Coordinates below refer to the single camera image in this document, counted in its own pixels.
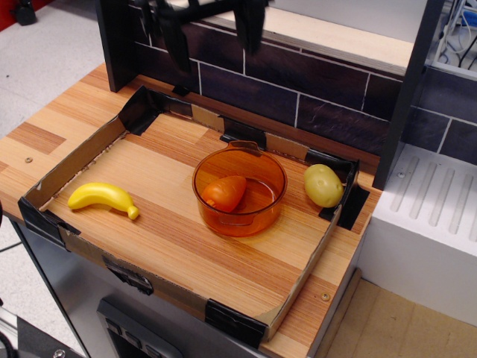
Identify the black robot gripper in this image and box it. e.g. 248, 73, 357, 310
139, 0, 269, 73

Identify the orange toy carrot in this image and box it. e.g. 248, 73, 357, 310
201, 175, 247, 213

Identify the cardboard fence with black tape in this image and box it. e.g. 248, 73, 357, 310
19, 87, 370, 357

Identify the orange transparent plastic pot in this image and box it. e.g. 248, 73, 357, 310
192, 140, 288, 237

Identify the yellow toy potato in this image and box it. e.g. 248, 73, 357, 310
303, 164, 344, 208

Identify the yellow toy banana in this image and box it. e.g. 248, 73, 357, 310
67, 182, 139, 220

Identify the white toy sink drainboard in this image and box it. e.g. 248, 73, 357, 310
358, 145, 476, 325

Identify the black oven control panel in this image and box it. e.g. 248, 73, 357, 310
96, 298, 185, 357

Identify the dark grey right post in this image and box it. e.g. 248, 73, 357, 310
373, 1, 444, 190

